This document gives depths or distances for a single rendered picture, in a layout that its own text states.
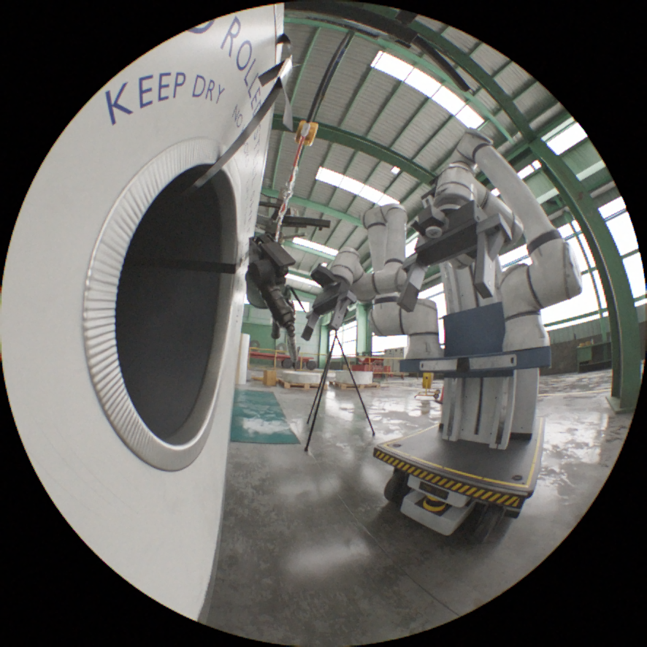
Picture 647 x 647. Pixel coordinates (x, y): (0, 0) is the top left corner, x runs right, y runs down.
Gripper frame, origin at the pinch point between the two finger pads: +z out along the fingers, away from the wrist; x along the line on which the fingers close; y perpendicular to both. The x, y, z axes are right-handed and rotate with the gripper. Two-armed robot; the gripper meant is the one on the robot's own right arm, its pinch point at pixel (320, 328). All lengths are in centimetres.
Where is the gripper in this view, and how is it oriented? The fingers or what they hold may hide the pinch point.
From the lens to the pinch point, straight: 53.2
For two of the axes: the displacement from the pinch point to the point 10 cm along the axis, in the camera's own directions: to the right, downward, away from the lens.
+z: -3.2, 8.1, -5.0
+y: 7.4, 5.4, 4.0
